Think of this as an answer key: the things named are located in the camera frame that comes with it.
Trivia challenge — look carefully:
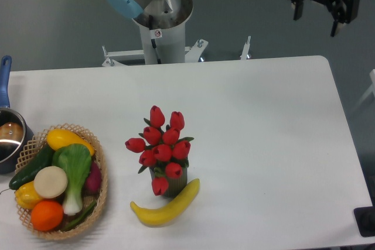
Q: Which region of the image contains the red tulip bouquet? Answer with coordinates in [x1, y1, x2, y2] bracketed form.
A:
[124, 105, 195, 197]

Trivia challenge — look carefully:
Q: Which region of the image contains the dark ribbed vase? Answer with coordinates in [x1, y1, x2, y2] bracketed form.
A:
[149, 163, 188, 198]

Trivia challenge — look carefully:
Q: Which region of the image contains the black device at table edge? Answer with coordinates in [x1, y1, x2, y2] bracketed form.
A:
[353, 206, 374, 237]

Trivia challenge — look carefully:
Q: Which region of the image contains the yellow toy banana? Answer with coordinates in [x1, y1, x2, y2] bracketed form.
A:
[129, 179, 200, 227]

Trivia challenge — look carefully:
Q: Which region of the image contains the green toy bok choy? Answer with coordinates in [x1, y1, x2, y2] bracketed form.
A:
[52, 144, 91, 216]

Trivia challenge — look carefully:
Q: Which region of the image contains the purple toy sweet potato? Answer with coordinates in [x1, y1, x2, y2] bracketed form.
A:
[84, 162, 102, 193]

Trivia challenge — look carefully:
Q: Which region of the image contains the yellow toy squash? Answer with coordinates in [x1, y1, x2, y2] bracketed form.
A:
[46, 129, 95, 156]

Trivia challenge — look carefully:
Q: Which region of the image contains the woven wicker basket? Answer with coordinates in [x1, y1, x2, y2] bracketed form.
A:
[15, 123, 108, 241]

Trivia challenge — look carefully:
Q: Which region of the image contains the green toy cucumber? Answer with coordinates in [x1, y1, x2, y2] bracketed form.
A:
[9, 144, 54, 190]

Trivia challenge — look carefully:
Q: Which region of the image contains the beige round toy slice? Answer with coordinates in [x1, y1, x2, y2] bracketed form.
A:
[33, 166, 68, 199]

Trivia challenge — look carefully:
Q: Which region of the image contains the green toy bean pod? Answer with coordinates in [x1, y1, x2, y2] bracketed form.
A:
[61, 201, 97, 232]

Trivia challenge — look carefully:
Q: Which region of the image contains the orange toy orange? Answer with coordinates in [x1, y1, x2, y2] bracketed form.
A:
[31, 200, 64, 231]

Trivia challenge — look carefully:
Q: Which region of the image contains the yellow toy bell pepper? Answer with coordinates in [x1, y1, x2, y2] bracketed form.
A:
[15, 181, 43, 210]

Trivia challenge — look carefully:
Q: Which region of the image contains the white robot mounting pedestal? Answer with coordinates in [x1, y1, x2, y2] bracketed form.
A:
[101, 23, 252, 68]

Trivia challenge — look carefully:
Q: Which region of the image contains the blue handled saucepan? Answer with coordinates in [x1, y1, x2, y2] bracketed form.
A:
[1, 55, 33, 174]

